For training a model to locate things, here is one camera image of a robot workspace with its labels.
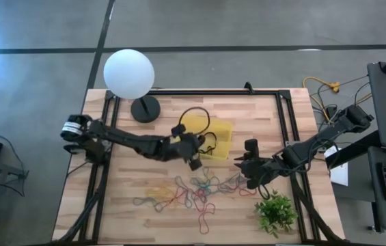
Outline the white globe table lamp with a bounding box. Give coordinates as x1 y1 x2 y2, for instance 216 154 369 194
102 49 162 124

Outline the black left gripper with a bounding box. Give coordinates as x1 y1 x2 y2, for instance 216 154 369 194
167 124 211 172

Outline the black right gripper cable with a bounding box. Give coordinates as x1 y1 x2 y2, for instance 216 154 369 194
256 165 273 201

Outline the red rubber band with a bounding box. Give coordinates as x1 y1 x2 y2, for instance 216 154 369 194
238 187 258 197
197 202 217 235
192 189 211 212
163 186 189 210

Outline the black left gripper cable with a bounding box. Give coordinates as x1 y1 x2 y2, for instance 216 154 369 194
178 107 211 137

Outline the black aluminium table frame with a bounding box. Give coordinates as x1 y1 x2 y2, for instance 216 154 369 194
51 88 347 246

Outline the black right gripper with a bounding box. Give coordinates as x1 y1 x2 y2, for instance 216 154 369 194
233 138 284 191

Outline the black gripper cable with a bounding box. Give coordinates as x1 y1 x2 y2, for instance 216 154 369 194
256 165 273 201
178 107 211 137

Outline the yellow floor cable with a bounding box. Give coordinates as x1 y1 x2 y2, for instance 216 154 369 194
302 76 341 122

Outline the white paper sheet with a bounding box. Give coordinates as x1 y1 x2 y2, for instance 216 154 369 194
329 146 350 187

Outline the small green potted plant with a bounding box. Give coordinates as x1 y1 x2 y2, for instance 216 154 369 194
253 189 299 239

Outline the yellow translucent plastic bin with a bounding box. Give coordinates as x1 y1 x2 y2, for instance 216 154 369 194
176 113 234 161

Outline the yellow rubber band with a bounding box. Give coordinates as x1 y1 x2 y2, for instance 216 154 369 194
144 183 177 203

